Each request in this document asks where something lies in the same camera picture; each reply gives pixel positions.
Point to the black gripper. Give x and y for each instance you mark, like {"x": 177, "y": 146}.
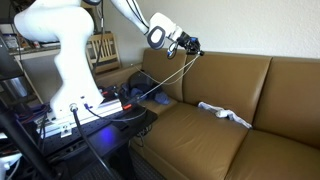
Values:
{"x": 187, "y": 41}

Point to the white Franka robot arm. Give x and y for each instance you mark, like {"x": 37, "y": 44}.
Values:
{"x": 73, "y": 66}

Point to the brown leather couch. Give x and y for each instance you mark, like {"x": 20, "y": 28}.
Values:
{"x": 200, "y": 143}

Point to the blue denim clothing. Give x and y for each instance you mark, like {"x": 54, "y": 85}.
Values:
{"x": 162, "y": 98}

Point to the grey fabric bag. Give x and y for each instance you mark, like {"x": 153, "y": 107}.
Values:
{"x": 140, "y": 81}

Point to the white crumpled cloth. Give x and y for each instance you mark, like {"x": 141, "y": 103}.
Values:
{"x": 226, "y": 114}

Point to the light wooden chair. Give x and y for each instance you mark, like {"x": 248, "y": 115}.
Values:
{"x": 106, "y": 50}

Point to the black robot table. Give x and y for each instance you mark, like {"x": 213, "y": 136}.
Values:
{"x": 110, "y": 136}

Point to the red and white can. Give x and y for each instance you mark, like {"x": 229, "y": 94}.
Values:
{"x": 36, "y": 44}

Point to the clear plastic jar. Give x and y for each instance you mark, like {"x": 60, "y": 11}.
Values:
{"x": 11, "y": 41}

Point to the black tripod pole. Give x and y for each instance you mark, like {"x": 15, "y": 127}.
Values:
{"x": 20, "y": 140}

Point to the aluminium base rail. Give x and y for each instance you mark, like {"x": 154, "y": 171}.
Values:
{"x": 106, "y": 108}

